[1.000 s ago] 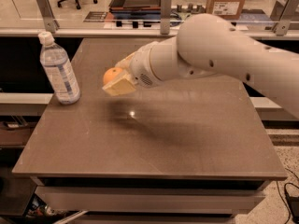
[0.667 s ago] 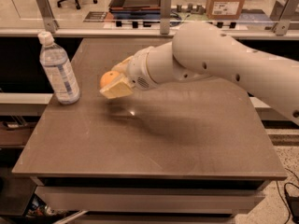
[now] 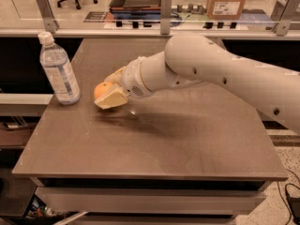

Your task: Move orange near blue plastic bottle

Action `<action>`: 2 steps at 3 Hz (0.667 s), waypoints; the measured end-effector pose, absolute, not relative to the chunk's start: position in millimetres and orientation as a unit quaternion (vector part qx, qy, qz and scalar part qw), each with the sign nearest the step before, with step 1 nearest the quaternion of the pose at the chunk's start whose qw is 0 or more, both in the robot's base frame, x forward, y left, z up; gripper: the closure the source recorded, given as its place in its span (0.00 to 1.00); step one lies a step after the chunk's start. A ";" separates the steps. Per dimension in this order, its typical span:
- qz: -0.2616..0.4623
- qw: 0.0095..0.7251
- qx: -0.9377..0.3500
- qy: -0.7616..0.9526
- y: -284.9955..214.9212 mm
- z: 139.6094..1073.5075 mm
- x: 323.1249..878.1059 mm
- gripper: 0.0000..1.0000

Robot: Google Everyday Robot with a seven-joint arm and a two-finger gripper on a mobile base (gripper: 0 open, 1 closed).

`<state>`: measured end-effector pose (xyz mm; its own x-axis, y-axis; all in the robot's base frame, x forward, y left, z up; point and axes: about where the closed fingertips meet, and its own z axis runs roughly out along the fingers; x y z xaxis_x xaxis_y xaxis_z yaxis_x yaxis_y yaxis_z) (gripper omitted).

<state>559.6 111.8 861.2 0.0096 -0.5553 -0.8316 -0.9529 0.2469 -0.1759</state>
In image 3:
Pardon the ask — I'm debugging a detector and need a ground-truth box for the clear plastic water bottle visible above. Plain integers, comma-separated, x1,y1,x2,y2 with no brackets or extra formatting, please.
37,32,81,105

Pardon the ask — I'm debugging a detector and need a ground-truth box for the grey drawer front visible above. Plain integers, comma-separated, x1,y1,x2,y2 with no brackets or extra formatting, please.
36,187,265,216

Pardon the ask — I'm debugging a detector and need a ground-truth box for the right metal glass bracket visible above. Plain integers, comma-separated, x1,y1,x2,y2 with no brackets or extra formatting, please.
274,0,300,36

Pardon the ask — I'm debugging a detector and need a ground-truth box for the black power adapter cable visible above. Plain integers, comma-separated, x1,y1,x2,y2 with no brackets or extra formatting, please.
277,169,300,225

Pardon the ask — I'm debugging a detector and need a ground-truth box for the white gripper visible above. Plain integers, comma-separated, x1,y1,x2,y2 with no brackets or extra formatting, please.
95,56,153,110

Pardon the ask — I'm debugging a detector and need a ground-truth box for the metal glass bracket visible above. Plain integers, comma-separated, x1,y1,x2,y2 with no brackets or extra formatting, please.
36,0,59,34
160,0,172,35
274,0,300,36

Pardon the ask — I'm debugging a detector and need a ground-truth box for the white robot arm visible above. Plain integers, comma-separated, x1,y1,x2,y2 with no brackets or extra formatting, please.
94,34,300,134

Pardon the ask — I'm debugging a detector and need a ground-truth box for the left metal glass bracket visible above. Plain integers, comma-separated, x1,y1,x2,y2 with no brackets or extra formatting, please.
36,0,59,34

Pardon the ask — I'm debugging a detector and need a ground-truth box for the orange fruit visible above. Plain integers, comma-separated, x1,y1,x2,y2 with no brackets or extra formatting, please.
94,82,113,99

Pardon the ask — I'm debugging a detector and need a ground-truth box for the middle metal glass bracket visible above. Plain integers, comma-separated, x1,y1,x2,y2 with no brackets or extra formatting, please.
160,0,172,35

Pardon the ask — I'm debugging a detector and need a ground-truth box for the cardboard box with label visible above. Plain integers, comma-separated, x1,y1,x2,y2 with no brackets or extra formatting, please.
206,0,246,20

